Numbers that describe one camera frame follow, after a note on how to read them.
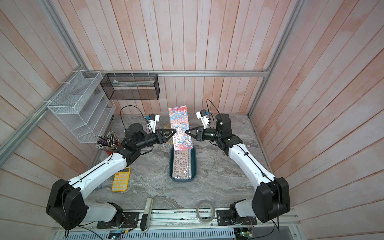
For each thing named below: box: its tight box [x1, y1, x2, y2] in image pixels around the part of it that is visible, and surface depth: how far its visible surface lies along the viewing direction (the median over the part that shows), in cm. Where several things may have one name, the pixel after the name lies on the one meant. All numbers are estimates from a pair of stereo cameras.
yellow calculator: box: [111, 167, 131, 192], surface depth 85 cm
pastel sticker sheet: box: [172, 148, 192, 180], surface depth 91 cm
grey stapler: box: [140, 198, 153, 233], surface depth 72 cm
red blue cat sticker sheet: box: [167, 105, 194, 151], surface depth 74 cm
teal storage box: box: [169, 146, 197, 183], surface depth 90 cm
